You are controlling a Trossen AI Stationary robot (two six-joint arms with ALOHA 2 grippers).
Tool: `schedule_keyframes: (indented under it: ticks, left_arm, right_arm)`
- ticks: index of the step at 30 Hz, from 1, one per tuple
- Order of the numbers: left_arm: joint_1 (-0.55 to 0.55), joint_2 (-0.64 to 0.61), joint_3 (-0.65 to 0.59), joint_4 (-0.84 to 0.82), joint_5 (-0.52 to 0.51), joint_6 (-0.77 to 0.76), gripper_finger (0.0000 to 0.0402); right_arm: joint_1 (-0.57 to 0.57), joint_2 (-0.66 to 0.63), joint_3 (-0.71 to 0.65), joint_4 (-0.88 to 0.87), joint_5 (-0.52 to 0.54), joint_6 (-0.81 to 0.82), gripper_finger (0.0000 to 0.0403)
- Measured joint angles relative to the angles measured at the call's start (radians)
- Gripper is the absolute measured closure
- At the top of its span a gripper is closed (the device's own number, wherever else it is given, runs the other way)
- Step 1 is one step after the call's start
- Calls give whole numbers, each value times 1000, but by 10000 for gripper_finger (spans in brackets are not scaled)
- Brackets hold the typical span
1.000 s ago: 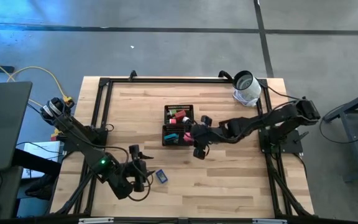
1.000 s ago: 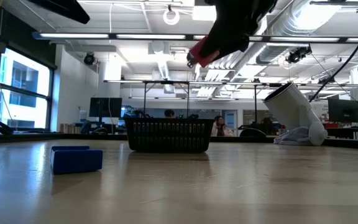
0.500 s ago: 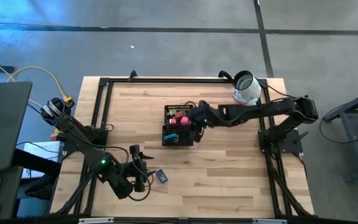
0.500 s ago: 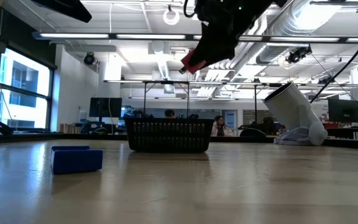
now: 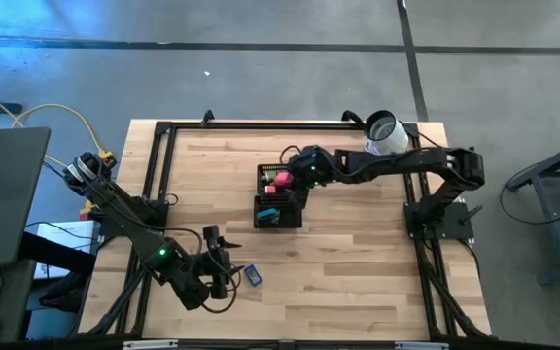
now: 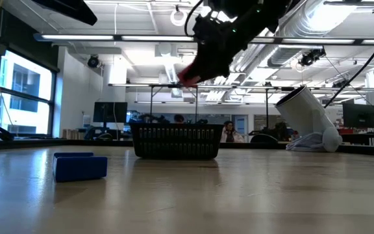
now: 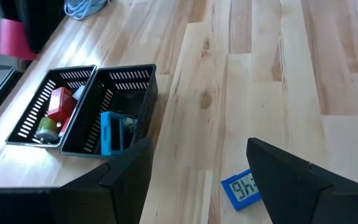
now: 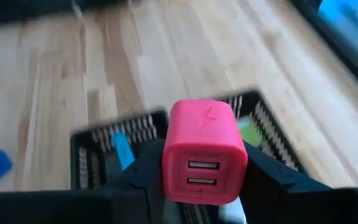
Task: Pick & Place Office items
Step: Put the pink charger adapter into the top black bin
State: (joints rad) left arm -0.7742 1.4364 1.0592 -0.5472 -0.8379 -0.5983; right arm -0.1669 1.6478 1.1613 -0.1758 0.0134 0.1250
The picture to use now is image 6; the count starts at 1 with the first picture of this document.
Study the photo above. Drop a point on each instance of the white cylindrical bin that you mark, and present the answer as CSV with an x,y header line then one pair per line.
x,y
304,113

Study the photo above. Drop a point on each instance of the black ceiling-mounted camera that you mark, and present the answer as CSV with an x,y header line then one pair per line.
x,y
93,61
311,58
341,84

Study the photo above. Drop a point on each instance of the blue digital clock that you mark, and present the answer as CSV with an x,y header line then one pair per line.
x,y
80,169

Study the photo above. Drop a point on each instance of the black desk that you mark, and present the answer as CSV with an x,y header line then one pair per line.
x,y
362,138

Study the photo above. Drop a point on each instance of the small pink-red wall charger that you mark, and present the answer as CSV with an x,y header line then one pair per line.
x,y
187,78

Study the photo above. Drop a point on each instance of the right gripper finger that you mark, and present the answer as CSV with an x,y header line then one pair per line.
x,y
221,63
203,60

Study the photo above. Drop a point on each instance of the person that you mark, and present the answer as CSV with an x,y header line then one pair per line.
x,y
179,118
230,134

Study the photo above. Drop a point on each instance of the red box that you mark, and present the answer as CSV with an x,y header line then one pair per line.
x,y
346,130

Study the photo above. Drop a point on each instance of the black metal frame stand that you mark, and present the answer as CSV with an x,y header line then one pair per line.
x,y
174,97

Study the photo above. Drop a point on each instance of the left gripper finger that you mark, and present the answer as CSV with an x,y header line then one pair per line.
x,y
70,9

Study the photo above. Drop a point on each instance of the black chair back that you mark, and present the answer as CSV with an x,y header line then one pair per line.
x,y
264,138

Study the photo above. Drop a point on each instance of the black vertical pole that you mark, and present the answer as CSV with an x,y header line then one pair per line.
x,y
267,107

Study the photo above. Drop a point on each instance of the black slotted plastic basket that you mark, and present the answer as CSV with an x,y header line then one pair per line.
x,y
177,141

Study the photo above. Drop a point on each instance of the black computer monitor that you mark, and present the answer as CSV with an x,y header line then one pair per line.
x,y
110,112
359,115

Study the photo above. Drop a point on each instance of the crumpled white plastic bag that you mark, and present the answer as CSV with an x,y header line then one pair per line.
x,y
305,143

